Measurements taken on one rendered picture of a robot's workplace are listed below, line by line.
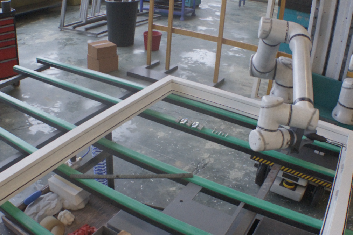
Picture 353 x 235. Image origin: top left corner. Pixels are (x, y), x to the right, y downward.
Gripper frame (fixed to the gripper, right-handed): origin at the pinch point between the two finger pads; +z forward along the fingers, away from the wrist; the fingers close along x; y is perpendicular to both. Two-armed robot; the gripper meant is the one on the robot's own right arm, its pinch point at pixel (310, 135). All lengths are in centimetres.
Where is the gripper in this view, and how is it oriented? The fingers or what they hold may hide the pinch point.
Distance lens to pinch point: 156.9
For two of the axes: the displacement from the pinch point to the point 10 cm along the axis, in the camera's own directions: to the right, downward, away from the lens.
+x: 1.4, -9.2, -3.6
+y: 4.0, 3.9, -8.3
